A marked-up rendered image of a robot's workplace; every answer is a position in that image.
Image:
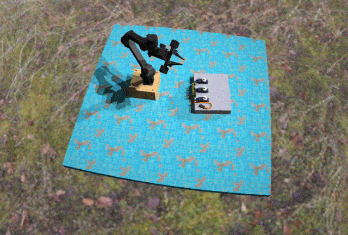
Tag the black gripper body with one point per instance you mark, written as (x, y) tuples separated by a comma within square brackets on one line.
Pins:
[(174, 45)]

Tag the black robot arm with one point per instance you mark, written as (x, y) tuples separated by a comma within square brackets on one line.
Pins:
[(149, 43)]

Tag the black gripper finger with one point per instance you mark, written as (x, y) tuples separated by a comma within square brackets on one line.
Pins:
[(175, 52), (172, 63)]

